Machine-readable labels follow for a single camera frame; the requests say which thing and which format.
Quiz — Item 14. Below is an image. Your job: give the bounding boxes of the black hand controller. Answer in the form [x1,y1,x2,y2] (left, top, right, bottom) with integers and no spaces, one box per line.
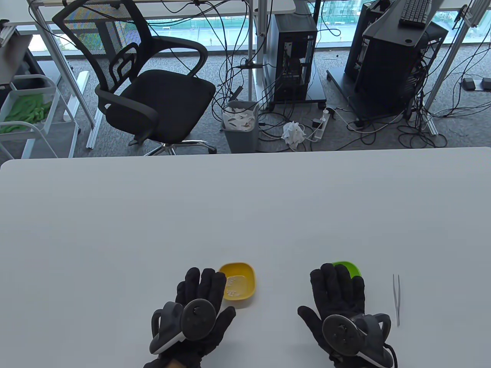
[321,314,395,368]
[149,299,217,355]

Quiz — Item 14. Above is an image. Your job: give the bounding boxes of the black mesh office chair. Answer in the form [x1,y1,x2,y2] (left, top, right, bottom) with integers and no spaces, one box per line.
[52,0,217,156]

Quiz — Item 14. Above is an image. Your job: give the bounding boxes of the crumpled white paper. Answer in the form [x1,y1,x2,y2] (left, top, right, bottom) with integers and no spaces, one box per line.
[281,121,306,146]

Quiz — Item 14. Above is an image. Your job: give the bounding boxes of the grey trash bin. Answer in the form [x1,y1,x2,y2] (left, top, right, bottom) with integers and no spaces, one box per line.
[222,100,260,153]

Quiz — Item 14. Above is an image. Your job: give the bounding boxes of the metal tweezers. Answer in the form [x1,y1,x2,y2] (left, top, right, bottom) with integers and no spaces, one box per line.
[392,274,401,327]

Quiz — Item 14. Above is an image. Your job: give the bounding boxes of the yellow plastic dish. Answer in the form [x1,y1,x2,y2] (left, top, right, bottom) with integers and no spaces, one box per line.
[219,262,256,300]

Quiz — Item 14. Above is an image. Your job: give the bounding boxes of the pile of green pods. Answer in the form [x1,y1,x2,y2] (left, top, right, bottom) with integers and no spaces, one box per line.
[0,95,52,135]

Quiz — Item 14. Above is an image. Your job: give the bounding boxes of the black wheeled tower platform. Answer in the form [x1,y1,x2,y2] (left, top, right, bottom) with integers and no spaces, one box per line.
[327,69,415,121]
[265,61,327,112]

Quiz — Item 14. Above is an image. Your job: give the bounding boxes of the black computer tower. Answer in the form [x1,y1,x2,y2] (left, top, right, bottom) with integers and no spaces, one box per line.
[353,21,448,115]
[344,2,384,81]
[266,11,318,103]

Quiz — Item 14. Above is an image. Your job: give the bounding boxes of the aluminium frame post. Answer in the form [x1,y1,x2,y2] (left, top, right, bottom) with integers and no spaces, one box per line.
[422,0,491,135]

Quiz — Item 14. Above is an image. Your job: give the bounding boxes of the black left hand controller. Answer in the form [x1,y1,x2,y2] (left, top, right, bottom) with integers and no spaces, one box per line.
[149,299,217,355]

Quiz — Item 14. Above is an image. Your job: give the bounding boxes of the grey side board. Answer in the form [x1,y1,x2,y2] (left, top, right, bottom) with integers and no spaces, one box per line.
[0,21,33,85]

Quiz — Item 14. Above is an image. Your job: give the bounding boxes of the black tilted desk top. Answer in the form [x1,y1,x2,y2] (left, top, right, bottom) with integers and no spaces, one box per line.
[362,0,445,47]

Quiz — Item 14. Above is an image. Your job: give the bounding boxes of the white trolley cart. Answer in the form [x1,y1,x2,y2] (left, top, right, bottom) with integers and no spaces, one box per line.
[0,75,81,159]

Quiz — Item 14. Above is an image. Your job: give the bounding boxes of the green small dish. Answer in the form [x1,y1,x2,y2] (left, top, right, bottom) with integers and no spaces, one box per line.
[332,261,363,278]

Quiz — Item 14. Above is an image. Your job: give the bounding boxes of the person's left hand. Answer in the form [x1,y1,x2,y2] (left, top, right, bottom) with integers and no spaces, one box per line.
[144,267,236,368]

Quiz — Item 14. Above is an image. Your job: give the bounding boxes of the white power strip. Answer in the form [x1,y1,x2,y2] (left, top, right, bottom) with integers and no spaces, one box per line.
[313,108,331,141]

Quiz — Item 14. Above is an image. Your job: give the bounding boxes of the tangle of black cables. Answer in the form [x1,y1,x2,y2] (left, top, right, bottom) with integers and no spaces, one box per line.
[345,50,491,150]

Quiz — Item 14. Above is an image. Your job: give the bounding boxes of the black keyboard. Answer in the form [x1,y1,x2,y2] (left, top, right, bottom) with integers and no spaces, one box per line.
[399,0,433,28]

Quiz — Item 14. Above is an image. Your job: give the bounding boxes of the pile of white grains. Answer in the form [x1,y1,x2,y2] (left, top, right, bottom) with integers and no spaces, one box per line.
[226,276,248,297]

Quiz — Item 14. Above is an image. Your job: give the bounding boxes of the black right hand controller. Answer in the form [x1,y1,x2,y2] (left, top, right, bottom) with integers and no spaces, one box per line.
[321,314,395,368]

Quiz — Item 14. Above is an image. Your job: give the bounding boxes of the person's right hand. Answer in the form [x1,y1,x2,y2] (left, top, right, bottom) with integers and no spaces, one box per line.
[298,263,397,368]

